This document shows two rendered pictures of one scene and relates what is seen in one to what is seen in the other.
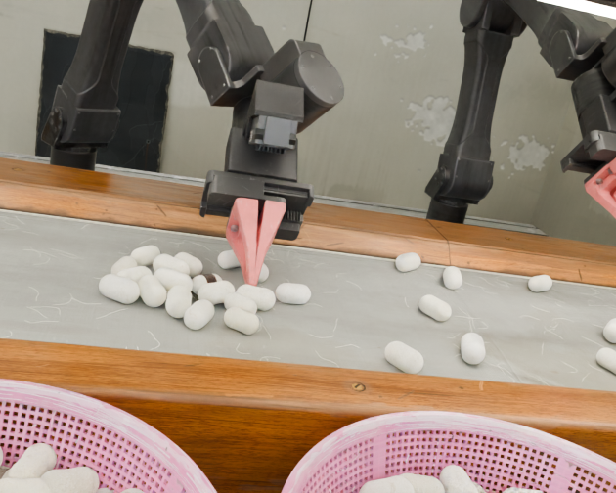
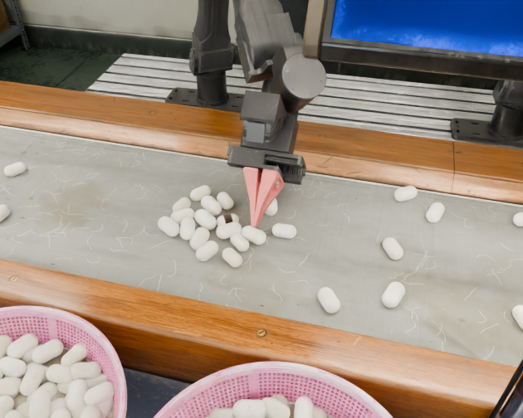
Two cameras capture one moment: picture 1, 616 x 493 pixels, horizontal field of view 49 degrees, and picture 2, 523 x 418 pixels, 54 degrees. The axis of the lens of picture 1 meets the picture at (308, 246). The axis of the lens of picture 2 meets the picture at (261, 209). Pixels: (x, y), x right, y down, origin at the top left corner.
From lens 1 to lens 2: 33 cm
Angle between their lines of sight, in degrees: 33
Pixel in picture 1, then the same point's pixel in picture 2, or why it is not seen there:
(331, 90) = (312, 85)
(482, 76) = not seen: outside the picture
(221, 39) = (247, 36)
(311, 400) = (222, 341)
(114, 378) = (119, 311)
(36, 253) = (140, 188)
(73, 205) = (177, 143)
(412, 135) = not seen: outside the picture
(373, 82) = not seen: outside the picture
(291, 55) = (283, 58)
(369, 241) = (382, 170)
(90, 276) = (163, 209)
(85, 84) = (203, 36)
